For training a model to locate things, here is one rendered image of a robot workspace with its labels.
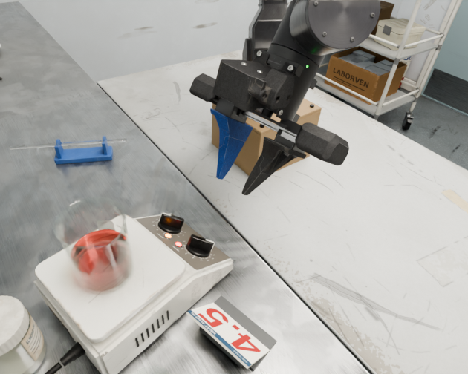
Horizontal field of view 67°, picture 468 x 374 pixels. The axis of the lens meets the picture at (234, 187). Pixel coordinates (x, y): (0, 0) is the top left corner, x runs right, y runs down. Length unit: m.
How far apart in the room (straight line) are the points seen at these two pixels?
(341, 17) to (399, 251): 0.39
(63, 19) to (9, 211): 1.25
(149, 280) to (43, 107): 0.60
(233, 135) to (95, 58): 1.51
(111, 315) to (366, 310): 0.32
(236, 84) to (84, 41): 1.54
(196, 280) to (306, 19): 0.29
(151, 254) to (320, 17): 0.29
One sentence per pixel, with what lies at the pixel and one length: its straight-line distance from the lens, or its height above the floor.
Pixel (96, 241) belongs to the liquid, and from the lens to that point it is 0.40.
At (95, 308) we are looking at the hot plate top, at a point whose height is 0.99.
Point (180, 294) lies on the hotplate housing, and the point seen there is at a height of 0.96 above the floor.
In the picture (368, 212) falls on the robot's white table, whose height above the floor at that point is 0.90.
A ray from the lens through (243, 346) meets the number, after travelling 0.43.
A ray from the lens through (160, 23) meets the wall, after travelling 1.96.
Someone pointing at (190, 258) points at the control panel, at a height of 0.96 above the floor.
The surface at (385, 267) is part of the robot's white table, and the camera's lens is 0.57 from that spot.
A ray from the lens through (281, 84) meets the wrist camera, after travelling 0.32.
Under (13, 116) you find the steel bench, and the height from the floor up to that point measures 0.90.
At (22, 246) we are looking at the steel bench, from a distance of 0.59.
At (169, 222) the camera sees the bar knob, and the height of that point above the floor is 0.96.
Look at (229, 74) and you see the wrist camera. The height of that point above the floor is 1.18.
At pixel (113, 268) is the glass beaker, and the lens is 0.37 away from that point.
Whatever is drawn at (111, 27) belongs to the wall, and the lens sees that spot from 1.86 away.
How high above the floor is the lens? 1.32
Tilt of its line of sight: 42 degrees down
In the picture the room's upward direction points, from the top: 4 degrees clockwise
